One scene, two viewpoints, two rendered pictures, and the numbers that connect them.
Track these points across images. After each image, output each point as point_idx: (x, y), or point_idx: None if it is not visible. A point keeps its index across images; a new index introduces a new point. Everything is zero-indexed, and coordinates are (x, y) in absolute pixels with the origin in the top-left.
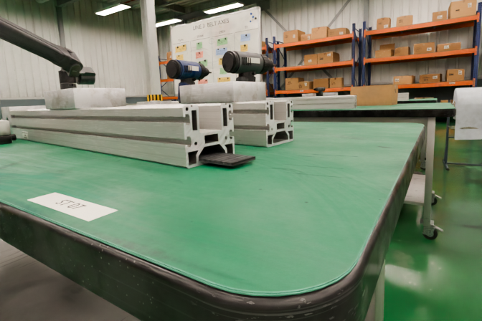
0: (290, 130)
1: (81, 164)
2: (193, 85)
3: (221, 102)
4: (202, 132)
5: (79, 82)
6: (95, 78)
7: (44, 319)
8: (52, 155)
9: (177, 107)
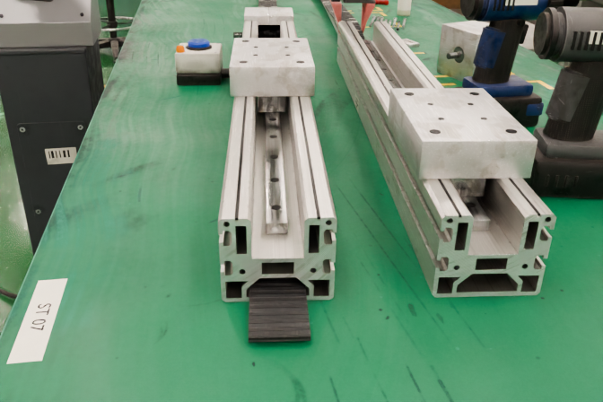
0: (531, 274)
1: (173, 209)
2: (397, 102)
3: None
4: (266, 253)
5: None
6: None
7: None
8: (194, 157)
9: (220, 214)
